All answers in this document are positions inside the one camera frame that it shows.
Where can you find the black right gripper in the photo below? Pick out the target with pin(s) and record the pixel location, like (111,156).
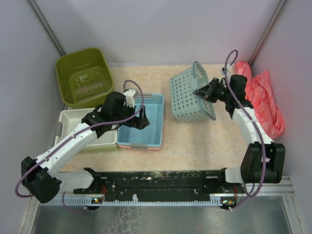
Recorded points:
(207,92)

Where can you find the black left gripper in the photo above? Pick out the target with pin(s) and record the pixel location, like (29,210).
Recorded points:
(139,123)

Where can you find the blue shallow plastic tray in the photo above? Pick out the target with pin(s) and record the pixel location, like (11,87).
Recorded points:
(147,135)

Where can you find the large teal perforated basket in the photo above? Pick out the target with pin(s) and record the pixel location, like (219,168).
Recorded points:
(186,106)

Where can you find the pink shallow plastic tray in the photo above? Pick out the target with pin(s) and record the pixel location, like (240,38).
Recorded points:
(139,148)

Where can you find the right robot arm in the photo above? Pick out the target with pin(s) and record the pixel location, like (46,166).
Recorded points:
(264,159)

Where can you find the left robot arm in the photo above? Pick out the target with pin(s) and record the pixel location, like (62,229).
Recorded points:
(42,176)

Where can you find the light green shallow tray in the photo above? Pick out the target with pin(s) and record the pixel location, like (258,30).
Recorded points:
(107,142)

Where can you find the pink patterned plastic bag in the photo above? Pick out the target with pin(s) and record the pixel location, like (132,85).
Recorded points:
(259,92)

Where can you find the olive green plastic basket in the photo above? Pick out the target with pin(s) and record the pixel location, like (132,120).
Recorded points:
(84,78)

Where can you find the white perforated tray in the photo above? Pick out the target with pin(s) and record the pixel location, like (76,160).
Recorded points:
(71,116)

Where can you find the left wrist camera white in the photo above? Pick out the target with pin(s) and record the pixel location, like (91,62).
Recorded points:
(130,96)

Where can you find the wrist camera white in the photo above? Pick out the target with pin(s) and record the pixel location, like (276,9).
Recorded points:
(230,71)
(130,96)

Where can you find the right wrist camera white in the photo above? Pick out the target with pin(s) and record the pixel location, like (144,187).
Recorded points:
(230,71)

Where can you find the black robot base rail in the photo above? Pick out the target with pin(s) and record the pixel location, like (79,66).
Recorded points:
(159,186)

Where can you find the right corner metal post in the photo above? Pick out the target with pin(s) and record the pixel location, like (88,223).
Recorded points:
(272,22)

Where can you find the corner metal post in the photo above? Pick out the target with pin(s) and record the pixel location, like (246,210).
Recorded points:
(272,22)
(46,26)

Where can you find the white slotted cable duct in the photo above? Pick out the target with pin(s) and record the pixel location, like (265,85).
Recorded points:
(76,200)

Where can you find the aluminium frame rail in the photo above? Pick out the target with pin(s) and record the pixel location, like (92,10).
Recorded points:
(284,187)

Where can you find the left corner metal post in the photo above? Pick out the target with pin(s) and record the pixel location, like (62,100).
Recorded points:
(46,26)

